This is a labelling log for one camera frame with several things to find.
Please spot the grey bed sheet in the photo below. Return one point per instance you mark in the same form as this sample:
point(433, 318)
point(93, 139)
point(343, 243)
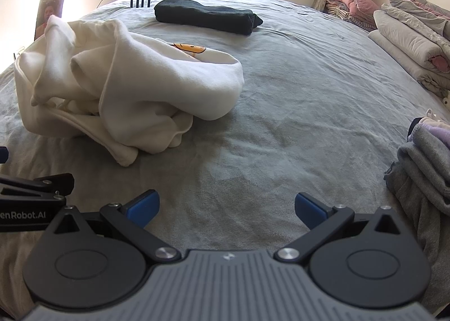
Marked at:
point(323, 111)

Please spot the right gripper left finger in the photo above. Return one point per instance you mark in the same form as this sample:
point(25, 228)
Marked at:
point(127, 223)

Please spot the purple folded garment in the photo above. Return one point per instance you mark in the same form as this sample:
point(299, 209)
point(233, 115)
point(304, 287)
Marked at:
point(440, 132)

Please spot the white Winnie sweatshirt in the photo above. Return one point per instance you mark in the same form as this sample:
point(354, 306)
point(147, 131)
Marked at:
point(126, 91)

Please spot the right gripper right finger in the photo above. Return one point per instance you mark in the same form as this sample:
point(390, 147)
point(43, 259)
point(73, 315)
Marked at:
point(325, 223)

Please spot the pink pillow pile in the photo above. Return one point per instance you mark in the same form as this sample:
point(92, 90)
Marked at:
point(357, 12)

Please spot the upright smartphone playing video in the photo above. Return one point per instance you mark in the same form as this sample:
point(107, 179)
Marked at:
point(46, 9)

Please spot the folded black garment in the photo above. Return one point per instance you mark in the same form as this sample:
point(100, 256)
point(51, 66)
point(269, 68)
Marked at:
point(221, 18)

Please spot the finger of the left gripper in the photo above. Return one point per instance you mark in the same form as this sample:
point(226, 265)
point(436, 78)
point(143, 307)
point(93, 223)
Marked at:
point(3, 154)

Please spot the folded grey quilt stack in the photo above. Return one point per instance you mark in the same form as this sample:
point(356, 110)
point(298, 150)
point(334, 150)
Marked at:
point(415, 33)

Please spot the small white folded garment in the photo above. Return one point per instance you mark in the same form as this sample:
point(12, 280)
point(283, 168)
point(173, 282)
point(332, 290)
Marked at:
point(431, 115)

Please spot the grey folded clothes pile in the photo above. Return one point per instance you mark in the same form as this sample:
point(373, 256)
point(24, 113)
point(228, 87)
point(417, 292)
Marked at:
point(419, 180)

